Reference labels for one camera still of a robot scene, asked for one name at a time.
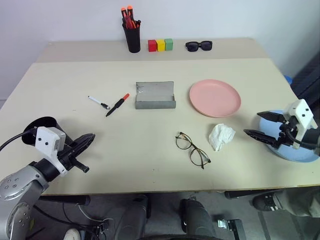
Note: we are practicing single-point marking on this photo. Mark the dark chair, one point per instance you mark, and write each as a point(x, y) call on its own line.
point(308, 85)

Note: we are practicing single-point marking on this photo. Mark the crumpled white tissue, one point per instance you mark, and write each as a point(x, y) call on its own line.
point(222, 136)

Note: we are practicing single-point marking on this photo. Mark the pink plate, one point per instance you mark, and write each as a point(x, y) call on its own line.
point(215, 98)

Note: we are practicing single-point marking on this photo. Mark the short black orange pen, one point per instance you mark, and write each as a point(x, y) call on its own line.
point(138, 23)

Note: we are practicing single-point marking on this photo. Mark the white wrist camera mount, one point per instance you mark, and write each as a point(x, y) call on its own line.
point(301, 112)
point(46, 138)

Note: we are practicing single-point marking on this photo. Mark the blue bin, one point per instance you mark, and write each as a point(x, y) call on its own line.
point(288, 79)

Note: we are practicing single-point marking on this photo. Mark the light blue plate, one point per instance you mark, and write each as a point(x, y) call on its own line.
point(295, 155)

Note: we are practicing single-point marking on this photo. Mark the black pen holder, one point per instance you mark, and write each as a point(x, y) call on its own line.
point(132, 40)

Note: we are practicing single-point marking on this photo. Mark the dark rounded shape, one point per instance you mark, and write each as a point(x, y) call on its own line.
point(132, 220)
point(195, 217)

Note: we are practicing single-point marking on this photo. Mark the green block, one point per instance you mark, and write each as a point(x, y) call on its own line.
point(169, 44)

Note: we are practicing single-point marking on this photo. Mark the black sunglasses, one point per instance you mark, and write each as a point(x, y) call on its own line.
point(193, 46)

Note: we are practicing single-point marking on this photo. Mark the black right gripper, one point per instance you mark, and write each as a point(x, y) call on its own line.
point(285, 136)

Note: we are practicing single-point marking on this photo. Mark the tortoiseshell eyeglasses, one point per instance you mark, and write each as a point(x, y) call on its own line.
point(182, 138)

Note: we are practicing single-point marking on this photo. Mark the white marker with black cap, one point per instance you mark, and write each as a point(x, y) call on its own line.
point(96, 100)

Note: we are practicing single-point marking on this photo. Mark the bystander black shoe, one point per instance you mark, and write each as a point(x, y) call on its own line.
point(265, 201)

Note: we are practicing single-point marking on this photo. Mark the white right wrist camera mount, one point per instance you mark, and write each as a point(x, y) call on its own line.
point(301, 112)

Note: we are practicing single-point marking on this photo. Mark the red block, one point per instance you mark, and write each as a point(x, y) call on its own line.
point(152, 46)

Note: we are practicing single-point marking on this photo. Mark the yellow block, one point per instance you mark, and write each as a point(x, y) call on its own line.
point(160, 45)

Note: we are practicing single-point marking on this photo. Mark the bystander grey trouser leg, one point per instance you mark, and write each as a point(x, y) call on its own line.
point(300, 202)

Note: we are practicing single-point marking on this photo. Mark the black pen with orange cap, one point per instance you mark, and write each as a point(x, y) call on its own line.
point(116, 105)

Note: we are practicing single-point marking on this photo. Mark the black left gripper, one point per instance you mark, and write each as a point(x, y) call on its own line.
point(68, 156)

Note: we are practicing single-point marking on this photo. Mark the grey open glasses case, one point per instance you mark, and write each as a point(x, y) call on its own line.
point(155, 103)

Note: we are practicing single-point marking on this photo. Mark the white shoe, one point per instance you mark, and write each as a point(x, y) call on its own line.
point(71, 234)

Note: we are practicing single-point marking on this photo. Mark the black round cup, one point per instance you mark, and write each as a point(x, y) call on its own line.
point(43, 125)

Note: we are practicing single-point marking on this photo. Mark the metal floor bracket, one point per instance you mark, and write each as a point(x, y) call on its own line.
point(232, 226)

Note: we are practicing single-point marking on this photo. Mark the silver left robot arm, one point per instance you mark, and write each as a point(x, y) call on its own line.
point(15, 190)

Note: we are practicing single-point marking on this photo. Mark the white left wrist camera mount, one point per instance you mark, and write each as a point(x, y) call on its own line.
point(46, 138)

